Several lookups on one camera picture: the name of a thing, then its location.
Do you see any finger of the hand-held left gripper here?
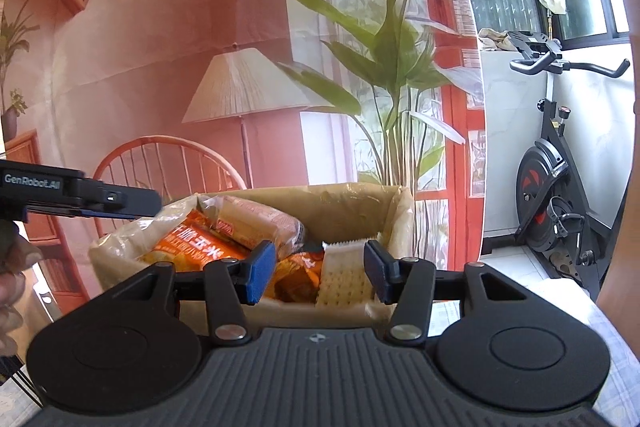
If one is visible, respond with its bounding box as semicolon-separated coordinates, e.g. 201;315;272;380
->
70;178;163;222

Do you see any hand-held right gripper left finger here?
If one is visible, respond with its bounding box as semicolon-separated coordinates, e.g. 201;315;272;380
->
102;241;277;347

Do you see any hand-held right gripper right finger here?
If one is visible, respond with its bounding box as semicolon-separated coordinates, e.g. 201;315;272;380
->
363;239;532;348

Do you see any clear cracker packet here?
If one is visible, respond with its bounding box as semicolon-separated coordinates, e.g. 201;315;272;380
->
315;239;383;310

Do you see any small orange snack packet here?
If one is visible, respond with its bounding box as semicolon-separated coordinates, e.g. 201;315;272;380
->
265;252;323;303

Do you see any brown bread packet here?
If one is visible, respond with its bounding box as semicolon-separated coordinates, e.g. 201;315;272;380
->
197;194;306;260

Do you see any taped cardboard box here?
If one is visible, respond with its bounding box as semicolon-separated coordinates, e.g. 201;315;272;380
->
90;181;416;343

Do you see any person's left hand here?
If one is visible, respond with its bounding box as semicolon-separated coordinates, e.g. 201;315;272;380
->
0;222;45;360

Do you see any printed room backdrop cloth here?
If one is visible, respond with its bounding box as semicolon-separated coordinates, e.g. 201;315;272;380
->
0;0;486;323

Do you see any black exercise bike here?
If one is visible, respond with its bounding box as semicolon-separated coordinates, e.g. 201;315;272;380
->
509;31;632;289

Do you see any brown wooden panel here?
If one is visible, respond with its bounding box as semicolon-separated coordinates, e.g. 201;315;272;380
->
594;177;640;340

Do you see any crumpled beige cloth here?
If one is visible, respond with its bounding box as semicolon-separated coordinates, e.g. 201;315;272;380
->
477;27;522;54

